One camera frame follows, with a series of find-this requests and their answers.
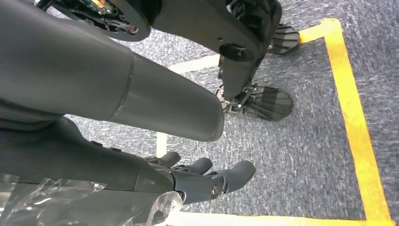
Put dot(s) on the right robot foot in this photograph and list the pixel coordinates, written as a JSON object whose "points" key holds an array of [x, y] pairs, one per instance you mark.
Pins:
{"points": [[271, 103]]}

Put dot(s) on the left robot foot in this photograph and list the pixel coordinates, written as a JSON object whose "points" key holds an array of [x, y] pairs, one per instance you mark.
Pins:
{"points": [[285, 39]]}

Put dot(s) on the yellow floor tape square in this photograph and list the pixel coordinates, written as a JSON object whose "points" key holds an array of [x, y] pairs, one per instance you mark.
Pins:
{"points": [[352, 109]]}

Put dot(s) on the clear plastic film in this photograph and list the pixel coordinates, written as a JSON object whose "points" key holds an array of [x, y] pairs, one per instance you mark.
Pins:
{"points": [[168, 202]]}

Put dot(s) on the left robot leg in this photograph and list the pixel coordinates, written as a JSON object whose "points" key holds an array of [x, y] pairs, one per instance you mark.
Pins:
{"points": [[258, 15]]}

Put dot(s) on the right robot leg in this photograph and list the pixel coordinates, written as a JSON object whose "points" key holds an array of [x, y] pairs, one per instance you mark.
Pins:
{"points": [[193, 25]]}

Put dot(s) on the robot leg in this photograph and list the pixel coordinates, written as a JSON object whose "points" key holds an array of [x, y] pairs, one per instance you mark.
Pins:
{"points": [[193, 25], [258, 15]]}

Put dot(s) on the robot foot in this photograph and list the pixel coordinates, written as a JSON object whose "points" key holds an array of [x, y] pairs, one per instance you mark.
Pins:
{"points": [[285, 39], [271, 103]]}

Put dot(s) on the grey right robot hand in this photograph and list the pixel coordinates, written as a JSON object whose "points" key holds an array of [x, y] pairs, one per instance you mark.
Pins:
{"points": [[62, 68]]}

